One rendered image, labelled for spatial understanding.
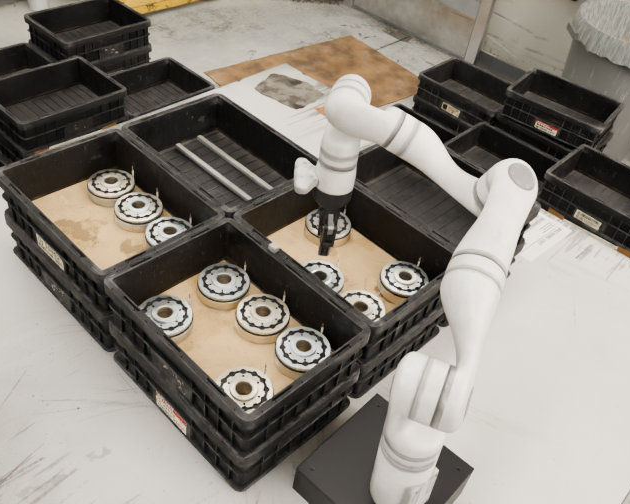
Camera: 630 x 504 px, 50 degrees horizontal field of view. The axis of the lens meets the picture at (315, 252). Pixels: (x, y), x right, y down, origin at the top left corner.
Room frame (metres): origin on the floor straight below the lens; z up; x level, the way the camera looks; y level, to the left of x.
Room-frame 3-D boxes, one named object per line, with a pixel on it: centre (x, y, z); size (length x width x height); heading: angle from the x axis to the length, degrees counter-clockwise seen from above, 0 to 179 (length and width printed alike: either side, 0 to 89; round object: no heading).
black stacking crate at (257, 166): (1.31, 0.25, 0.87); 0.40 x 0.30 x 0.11; 52
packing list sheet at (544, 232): (1.54, -0.50, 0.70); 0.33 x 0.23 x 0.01; 53
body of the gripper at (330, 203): (1.03, -0.01, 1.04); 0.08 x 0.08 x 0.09
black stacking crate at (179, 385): (0.82, 0.12, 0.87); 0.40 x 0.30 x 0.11; 52
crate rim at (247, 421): (0.82, 0.12, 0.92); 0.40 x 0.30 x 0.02; 52
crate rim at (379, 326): (1.06, -0.06, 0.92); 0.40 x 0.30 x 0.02; 52
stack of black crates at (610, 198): (1.97, -0.97, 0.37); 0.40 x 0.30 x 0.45; 53
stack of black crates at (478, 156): (2.21, -0.64, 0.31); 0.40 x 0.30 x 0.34; 53
